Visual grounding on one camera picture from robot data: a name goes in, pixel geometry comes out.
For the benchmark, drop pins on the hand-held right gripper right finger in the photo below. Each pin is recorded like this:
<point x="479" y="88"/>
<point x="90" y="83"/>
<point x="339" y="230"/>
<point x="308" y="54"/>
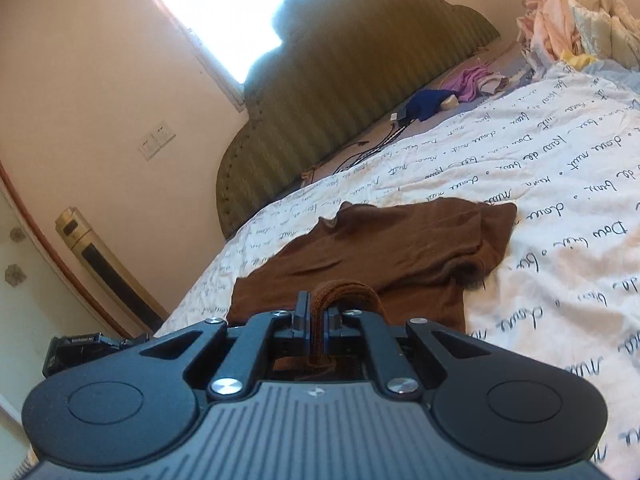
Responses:
<point x="331" y="332"/>

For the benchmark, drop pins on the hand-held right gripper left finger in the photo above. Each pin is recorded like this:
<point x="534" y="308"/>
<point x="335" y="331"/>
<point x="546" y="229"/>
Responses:
<point x="301" y="320"/>

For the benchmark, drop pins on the brown sweater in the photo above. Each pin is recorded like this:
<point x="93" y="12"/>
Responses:
<point x="390" y="250"/>

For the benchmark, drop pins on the pile of pink clothes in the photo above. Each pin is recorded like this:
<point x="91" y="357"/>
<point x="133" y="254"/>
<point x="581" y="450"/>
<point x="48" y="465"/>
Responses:
<point x="550" y="20"/>

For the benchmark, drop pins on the gold tower air conditioner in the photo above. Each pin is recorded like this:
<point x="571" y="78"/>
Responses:
<point x="95" y="260"/>

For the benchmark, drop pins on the green padded headboard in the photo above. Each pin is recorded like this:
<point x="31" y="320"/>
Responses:
<point x="340" y="110"/>

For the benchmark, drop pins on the white charger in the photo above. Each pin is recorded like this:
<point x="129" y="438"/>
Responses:
<point x="400" y="117"/>

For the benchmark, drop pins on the white script-printed blanket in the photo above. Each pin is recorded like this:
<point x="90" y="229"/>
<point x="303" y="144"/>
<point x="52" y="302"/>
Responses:
<point x="550" y="220"/>

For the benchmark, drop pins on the blue cloth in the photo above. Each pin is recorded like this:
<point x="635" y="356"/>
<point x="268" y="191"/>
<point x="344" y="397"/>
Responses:
<point x="427" y="102"/>

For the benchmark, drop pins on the purple cloth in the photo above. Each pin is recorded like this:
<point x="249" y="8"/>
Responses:
<point x="470" y="82"/>

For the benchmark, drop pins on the beige cloth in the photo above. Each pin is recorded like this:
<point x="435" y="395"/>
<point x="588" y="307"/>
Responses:
<point x="492" y="83"/>

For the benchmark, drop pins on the window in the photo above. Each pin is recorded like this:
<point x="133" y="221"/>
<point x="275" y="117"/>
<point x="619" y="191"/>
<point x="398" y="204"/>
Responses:
<point x="235" y="10"/>

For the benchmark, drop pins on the lavender bed sheet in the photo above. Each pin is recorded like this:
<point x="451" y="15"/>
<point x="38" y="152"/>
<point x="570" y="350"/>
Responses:
<point x="510" y="62"/>

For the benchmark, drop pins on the yellow cloth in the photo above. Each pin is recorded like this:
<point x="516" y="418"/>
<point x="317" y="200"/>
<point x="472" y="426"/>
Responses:
<point x="577" y="60"/>

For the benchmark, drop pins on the light blue sheet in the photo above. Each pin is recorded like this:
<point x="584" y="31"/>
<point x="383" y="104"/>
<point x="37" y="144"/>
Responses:
<point x="615" y="67"/>

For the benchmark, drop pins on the cream quilted jacket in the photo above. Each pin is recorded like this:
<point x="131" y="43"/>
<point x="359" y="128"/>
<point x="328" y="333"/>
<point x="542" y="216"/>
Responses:
<point x="610" y="25"/>

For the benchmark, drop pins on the wooden door frame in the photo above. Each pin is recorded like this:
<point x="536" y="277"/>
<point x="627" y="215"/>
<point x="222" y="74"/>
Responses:
<point x="69" y="280"/>

